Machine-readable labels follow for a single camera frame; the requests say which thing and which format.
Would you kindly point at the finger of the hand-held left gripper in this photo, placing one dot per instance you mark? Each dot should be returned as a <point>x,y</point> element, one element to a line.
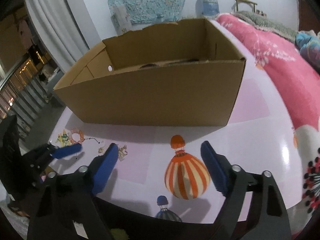
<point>67,151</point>
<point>37,173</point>

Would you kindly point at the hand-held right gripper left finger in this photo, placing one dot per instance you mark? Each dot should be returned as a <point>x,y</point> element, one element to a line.
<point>105,170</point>

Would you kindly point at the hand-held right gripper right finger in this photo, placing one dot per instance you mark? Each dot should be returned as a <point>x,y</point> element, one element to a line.
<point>215,170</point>

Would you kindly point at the small gold earring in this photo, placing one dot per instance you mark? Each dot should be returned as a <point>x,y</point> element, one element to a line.
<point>101,150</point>

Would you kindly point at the gold dangling earring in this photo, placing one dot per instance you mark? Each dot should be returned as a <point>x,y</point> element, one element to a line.
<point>122,152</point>

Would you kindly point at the brown cardboard box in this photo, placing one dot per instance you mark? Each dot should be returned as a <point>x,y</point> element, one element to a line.
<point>150,97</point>

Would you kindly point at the green fuzzy garment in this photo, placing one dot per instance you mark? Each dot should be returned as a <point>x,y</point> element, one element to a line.
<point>117,233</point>

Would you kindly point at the dark window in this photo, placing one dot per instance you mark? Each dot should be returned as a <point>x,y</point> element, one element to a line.
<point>22,80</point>

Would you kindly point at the black wrist watch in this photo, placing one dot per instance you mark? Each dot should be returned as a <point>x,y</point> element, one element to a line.
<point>150,65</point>

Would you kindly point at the pink floral blanket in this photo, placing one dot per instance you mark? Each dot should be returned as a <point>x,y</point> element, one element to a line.
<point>287,80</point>

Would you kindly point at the white curtain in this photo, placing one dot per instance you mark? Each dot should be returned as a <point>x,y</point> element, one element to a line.
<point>55,25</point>

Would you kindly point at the white printed paper bag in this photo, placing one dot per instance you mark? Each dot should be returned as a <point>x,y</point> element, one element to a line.
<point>121,20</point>

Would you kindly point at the blue patterned cloth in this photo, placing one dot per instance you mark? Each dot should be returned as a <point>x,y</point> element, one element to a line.
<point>307,45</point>

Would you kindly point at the grey fuzzy blanket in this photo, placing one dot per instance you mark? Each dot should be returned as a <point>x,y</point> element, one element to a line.
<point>265,21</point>

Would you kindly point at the blue water bottle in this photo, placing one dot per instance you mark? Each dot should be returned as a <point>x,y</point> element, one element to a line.
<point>208,5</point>

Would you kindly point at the wooden chair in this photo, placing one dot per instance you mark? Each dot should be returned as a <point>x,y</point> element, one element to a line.
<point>246,1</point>

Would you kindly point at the teal patterned wall cloth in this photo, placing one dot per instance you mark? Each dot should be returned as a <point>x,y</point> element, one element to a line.
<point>147,0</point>

